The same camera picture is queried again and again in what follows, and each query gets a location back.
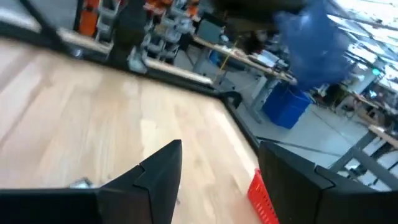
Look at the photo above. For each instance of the wooden desk grey legs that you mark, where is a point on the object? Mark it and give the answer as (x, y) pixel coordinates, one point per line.
(357, 152)
(248, 60)

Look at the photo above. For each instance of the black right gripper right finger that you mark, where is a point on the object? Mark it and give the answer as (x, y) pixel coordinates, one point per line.
(295, 193)

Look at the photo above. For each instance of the blue storage bin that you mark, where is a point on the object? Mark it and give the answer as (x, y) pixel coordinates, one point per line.
(286, 105)

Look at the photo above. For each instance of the red plastic slotted basket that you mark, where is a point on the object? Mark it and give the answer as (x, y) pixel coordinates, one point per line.
(259, 199)

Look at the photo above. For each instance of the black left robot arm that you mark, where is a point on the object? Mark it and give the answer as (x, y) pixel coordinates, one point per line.
(127, 31)

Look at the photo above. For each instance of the shelf with orange grey bins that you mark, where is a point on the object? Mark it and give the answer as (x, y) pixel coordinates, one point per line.
(168, 28)

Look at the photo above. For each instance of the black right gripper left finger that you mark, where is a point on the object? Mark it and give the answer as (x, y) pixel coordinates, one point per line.
(149, 193)

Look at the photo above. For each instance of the large blue cloth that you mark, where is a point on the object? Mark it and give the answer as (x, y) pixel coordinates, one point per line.
(314, 46)

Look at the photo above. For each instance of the black aluminium table frame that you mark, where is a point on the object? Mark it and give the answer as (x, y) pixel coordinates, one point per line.
(241, 124)

